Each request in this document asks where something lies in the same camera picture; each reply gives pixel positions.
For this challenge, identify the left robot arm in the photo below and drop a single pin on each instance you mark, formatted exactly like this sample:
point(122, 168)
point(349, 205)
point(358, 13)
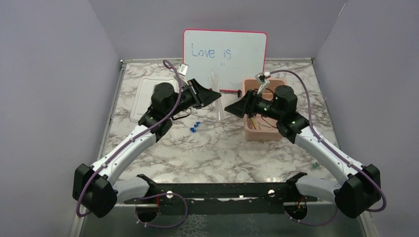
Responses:
point(96, 187)

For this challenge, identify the blue-capped test tube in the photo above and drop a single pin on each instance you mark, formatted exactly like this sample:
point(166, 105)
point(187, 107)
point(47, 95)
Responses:
point(209, 121)
point(199, 128)
point(206, 125)
point(196, 130)

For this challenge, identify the pink-framed whiteboard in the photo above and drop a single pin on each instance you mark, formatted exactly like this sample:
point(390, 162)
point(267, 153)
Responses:
point(232, 56)

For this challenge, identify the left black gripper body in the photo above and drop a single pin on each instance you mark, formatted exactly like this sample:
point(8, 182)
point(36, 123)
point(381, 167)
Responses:
point(189, 97)

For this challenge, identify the pink plastic bin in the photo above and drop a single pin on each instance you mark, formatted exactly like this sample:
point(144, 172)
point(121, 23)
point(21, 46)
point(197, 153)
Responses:
point(266, 130)

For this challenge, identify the white plastic bin lid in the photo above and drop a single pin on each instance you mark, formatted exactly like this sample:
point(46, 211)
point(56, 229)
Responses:
point(144, 92)

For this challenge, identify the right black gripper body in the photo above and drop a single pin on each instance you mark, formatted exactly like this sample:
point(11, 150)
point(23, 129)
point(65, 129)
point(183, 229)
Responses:
point(259, 105)

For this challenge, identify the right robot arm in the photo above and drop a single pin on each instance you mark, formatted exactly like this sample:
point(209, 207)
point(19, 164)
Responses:
point(356, 187)

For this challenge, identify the black base frame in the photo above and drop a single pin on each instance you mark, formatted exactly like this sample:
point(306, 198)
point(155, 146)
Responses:
point(219, 198)

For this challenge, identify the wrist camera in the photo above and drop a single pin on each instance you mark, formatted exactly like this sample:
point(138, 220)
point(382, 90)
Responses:
point(182, 69)
point(263, 81)

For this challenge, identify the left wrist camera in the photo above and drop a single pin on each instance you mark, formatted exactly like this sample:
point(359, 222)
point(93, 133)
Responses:
point(182, 69)

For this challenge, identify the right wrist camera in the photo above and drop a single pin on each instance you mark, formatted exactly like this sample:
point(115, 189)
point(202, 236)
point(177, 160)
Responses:
point(263, 81)

